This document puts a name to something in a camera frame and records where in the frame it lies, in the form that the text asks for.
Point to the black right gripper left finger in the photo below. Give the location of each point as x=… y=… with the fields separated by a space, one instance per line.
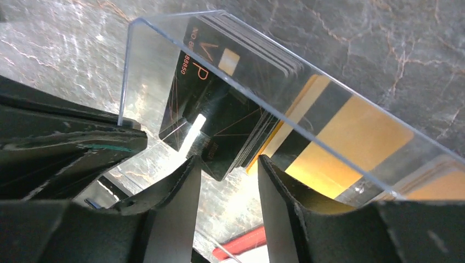
x=168 y=211

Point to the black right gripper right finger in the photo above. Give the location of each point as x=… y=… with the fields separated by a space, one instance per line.
x=302 y=225

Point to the gold VIP card stack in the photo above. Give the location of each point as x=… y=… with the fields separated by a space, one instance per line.
x=439 y=178

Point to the red leather card holder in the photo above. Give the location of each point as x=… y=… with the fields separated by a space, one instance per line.
x=250 y=246

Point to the black VIP card stack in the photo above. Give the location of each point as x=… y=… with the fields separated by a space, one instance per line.
x=204 y=114

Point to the clear acrylic card tray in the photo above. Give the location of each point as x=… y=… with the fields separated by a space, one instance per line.
x=152 y=52

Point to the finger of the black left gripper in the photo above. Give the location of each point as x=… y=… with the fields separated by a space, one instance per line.
x=52 y=148

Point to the gold card stack middle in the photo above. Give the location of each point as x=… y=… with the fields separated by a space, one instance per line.
x=352 y=136

